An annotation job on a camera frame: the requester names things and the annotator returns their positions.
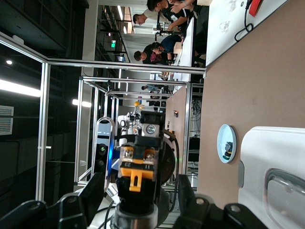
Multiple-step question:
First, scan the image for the person in white shirt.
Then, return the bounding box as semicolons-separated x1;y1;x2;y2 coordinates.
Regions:
132;9;167;26

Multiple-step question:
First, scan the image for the long ceiling light strip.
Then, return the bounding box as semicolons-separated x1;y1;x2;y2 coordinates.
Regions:
0;78;41;98

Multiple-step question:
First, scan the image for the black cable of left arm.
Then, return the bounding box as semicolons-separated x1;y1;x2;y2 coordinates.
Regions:
168;139;181;213

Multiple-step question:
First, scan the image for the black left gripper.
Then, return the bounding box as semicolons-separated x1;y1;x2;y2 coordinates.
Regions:
134;111;178;189

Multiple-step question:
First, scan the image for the red flat object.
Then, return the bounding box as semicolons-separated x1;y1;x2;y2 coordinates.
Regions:
248;0;263;17

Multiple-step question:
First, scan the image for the orange black push-button switch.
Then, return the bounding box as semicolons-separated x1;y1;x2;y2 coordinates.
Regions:
113;143;164;229

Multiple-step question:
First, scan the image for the distant seated person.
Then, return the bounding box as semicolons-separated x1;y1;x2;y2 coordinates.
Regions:
141;83;167;94

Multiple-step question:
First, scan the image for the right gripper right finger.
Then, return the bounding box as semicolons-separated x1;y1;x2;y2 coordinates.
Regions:
173;174;224;229

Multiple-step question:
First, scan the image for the light blue round plate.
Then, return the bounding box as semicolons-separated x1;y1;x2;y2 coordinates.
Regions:
216;124;238;164

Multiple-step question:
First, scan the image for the white lunch box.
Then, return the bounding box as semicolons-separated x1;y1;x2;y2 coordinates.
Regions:
237;125;305;229

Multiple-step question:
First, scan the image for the person in blue shirt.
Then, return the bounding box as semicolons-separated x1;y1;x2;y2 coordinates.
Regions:
152;35;183;53

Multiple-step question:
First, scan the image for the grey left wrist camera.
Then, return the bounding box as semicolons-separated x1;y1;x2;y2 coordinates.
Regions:
91;116;115;193

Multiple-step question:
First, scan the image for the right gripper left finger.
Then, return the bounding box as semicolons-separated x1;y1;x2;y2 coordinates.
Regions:
57;172;105;229

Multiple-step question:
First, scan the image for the large aluminium cell frame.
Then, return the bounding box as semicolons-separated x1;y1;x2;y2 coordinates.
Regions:
0;31;207;202

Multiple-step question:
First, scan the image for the smaller aluminium cell frame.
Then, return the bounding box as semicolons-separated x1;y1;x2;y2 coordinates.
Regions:
73;75;193;187

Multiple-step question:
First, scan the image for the white wall air vent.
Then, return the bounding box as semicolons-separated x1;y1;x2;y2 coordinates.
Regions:
0;105;14;136

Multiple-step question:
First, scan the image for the person in plain black shirt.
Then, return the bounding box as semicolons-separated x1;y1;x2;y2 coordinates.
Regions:
146;0;210;33

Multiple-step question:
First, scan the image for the person in pink-print black shirt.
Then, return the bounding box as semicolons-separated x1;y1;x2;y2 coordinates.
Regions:
133;44;173;65

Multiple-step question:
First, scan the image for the black coiled cable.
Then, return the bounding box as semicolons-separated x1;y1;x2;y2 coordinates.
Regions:
234;0;254;43

